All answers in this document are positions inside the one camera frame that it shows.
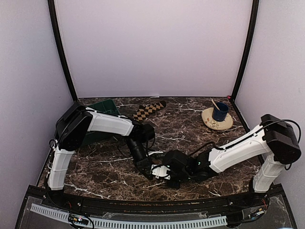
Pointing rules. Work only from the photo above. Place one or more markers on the black front rail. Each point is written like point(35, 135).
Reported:
point(237, 201)

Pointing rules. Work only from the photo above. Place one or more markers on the cream floral plate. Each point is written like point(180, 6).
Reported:
point(208, 120)

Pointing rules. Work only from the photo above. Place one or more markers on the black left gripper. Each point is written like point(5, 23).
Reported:
point(143, 163)

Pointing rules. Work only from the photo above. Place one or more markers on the green plastic divider tray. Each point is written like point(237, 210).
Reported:
point(107, 106)

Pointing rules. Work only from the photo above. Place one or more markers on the brown argyle sock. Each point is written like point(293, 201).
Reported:
point(144, 111)

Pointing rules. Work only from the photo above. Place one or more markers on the tan ribbed sock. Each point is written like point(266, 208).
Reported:
point(157, 162)

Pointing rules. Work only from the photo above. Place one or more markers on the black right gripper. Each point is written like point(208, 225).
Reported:
point(173, 185)

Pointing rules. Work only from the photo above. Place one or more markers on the right black frame post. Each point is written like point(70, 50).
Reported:
point(247, 48)

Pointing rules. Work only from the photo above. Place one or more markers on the white slotted cable duct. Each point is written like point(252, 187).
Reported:
point(131, 221)

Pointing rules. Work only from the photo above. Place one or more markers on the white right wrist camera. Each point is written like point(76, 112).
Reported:
point(160, 171)

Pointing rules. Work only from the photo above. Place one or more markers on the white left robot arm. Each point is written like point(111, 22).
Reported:
point(78, 120)

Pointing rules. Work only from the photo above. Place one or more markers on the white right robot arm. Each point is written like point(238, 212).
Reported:
point(273, 137)

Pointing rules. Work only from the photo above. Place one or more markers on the black frame post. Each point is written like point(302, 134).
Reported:
point(247, 48)
point(60, 49)

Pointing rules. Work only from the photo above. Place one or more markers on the blue speckled mug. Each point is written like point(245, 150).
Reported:
point(220, 111)

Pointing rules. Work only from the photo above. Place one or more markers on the left black frame post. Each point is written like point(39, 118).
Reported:
point(60, 49)

